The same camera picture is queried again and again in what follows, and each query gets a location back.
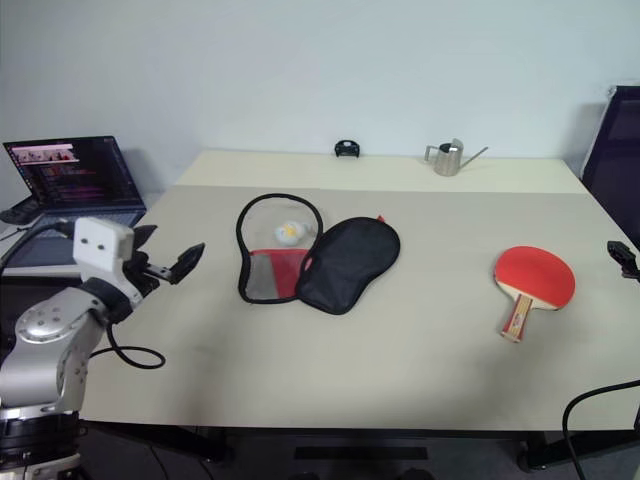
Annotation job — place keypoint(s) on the dark open laptop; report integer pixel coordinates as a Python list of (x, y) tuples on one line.
[(75, 175)]

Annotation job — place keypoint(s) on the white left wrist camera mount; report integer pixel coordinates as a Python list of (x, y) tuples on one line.
[(100, 242)]

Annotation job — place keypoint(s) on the black table frame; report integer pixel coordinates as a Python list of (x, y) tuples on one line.
[(350, 433)]

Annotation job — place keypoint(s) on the red mesh bag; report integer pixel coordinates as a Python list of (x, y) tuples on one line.
[(350, 265)]

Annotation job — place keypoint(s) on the small black clamp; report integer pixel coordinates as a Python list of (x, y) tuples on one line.
[(347, 149)]

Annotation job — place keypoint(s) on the white yellow small ball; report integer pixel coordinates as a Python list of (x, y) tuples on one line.
[(289, 232)]

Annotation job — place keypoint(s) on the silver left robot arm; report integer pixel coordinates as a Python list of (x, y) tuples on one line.
[(45, 345)]

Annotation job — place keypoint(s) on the steel watering can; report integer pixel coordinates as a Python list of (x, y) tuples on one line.
[(447, 160)]

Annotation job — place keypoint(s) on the black office chair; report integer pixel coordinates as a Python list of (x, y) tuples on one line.
[(617, 160)]

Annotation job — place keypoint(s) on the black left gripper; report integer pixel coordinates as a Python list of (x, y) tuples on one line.
[(137, 280)]

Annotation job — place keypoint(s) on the red table tennis paddle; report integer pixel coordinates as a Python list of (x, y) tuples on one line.
[(535, 275)]

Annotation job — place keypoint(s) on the black handheld controller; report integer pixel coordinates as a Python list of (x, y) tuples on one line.
[(20, 212)]

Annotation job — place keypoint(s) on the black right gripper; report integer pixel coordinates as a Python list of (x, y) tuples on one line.
[(632, 271)]

